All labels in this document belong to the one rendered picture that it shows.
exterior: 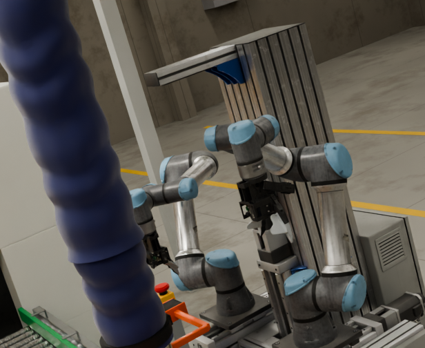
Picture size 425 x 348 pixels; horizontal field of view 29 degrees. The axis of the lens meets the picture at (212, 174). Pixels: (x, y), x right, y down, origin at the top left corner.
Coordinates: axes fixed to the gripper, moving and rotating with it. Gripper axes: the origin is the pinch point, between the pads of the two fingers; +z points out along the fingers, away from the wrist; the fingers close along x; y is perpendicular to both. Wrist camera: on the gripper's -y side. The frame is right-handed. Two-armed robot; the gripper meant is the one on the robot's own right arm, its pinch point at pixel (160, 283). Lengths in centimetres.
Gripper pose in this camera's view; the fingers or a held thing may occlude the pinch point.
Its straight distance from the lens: 291.7
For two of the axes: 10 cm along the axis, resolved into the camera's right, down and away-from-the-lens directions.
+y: 5.2, 0.7, -8.5
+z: 2.7, 9.3, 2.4
